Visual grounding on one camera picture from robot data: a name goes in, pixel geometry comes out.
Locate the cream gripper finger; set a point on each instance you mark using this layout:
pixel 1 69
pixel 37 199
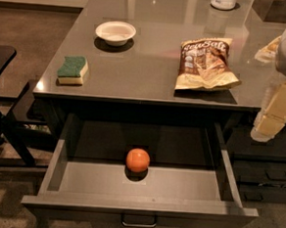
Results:
pixel 267 53
pixel 272 118

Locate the orange fruit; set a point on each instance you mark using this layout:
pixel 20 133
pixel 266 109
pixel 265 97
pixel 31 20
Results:
pixel 137 160

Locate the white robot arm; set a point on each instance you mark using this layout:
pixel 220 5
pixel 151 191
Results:
pixel 280 58

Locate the white container on counter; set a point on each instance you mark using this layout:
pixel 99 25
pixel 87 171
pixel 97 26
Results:
pixel 224 4

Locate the dark lower drawer cabinet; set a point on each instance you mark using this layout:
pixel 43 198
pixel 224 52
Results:
pixel 259 168

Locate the open grey top drawer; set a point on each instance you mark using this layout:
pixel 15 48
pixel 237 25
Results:
pixel 189 181

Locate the sea salt chip bag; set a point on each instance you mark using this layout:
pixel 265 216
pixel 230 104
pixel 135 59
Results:
pixel 204 65

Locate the white paper bowl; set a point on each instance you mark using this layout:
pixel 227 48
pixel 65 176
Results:
pixel 115 33

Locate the green and yellow sponge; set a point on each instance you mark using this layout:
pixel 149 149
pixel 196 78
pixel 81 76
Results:
pixel 72 70

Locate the dark wooden chair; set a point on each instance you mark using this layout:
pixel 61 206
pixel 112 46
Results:
pixel 19 118

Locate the metal drawer handle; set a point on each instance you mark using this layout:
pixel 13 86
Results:
pixel 137 220

